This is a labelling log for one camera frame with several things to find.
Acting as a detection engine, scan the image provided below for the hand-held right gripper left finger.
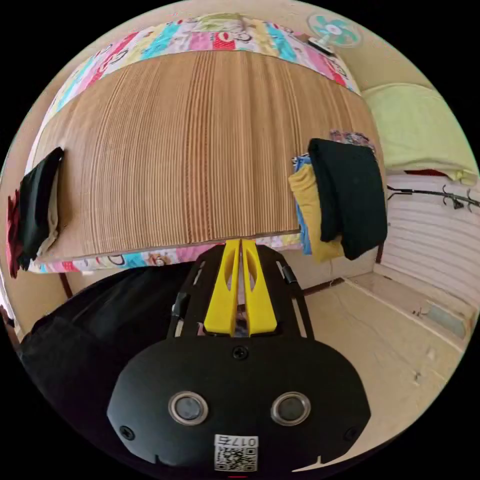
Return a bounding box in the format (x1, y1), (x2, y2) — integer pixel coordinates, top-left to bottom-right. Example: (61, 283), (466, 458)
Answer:
(203, 238), (241, 337)

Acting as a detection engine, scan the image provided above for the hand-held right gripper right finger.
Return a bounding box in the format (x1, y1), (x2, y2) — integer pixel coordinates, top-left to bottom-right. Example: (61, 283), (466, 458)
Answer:
(241, 238), (279, 337)

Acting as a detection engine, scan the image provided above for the pile of clothes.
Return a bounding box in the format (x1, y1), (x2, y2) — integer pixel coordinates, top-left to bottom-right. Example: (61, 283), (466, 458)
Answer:
(5, 146), (66, 279)
(287, 129), (389, 264)

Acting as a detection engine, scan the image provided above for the bed with woven mat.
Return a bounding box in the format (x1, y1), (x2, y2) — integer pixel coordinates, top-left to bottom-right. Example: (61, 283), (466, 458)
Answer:
(26, 12), (388, 275)

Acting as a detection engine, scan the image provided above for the black coat rack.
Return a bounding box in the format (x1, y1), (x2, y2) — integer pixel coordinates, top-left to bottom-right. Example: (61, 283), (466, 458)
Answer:
(386, 184), (480, 212)

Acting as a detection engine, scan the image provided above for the light green blanket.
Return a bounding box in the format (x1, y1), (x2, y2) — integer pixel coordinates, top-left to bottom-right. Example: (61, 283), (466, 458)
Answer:
(361, 82), (480, 185)

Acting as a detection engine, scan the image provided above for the teal fan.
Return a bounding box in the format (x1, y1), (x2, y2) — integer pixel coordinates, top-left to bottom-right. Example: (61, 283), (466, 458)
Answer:
(306, 13), (364, 58)

